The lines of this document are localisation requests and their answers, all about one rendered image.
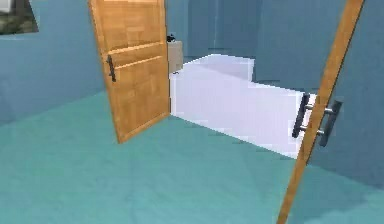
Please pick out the wooden panelled room door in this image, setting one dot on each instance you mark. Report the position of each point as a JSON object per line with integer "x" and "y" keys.
{"x": 136, "y": 66}

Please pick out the framed wall picture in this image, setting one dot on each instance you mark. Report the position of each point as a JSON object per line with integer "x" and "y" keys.
{"x": 16, "y": 16}

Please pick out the beige cabinet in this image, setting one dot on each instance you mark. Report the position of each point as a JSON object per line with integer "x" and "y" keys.
{"x": 174, "y": 56}

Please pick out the small black object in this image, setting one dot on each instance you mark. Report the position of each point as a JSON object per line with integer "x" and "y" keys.
{"x": 170, "y": 38}

